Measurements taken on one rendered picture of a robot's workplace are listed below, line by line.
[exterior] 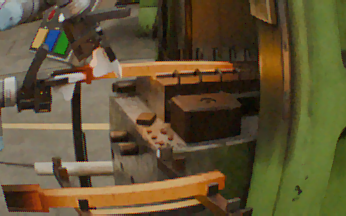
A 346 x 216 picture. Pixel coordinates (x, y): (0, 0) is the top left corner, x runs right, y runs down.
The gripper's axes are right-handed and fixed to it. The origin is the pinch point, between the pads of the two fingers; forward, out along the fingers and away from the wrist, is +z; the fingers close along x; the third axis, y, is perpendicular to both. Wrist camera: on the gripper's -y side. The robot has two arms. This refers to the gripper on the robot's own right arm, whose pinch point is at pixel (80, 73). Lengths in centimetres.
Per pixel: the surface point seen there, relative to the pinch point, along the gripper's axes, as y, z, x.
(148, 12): 66, 162, -480
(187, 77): 2.1, 23.2, 3.7
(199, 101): 3.5, 21.2, 15.5
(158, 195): 5, 2, 51
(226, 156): 12.8, 25.0, 21.9
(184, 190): 5, 6, 51
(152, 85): 4.5, 17.1, -0.1
